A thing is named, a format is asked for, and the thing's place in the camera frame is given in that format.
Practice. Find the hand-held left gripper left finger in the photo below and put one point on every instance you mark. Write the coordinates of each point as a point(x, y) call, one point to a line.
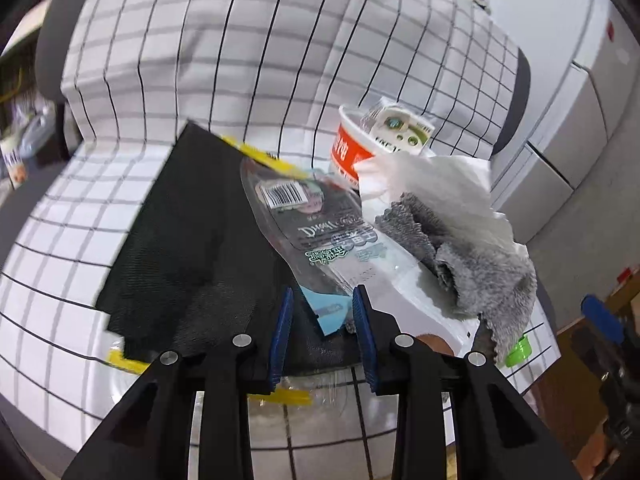
point(280, 341)

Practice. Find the clear wrapper with barcode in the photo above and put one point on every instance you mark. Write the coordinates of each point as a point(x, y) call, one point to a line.
point(300, 220)

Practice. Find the black mesh cloth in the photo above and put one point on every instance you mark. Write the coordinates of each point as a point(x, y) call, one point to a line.
point(190, 240)

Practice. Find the pale blue plastic bag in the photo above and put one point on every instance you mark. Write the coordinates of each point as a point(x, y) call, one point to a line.
point(30, 125)

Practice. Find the printed white cup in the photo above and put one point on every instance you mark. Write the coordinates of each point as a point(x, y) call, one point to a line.
point(12, 160)

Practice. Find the white checked cloth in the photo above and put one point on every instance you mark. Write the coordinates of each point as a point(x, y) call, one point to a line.
point(250, 60)

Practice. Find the white plastic packet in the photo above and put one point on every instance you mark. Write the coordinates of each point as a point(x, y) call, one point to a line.
point(415, 305)

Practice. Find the green bottle cap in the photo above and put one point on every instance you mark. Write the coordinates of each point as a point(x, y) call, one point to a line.
point(519, 352)

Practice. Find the grey cabinet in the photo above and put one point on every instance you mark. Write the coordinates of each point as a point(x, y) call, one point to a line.
point(575, 135)

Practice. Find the clear yellow plastic package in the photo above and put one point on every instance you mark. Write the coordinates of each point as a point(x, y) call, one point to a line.
point(295, 397)

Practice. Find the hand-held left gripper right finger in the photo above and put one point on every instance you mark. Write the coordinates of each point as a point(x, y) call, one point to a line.
point(362, 341)

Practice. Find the grey microfibre cloth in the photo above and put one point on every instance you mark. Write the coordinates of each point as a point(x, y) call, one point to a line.
point(480, 270)

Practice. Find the grey chair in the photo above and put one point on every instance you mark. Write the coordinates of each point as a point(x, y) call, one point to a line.
point(52, 50)

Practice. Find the light blue paper scrap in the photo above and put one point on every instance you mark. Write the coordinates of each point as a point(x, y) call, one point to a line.
point(327, 312)

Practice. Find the orange paper cup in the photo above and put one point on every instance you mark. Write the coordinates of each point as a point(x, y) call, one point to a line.
point(345, 152)

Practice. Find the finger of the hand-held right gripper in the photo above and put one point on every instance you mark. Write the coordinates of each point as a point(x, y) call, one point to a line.
point(600, 312)

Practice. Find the white paper towel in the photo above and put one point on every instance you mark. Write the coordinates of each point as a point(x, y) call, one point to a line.
point(450, 180)

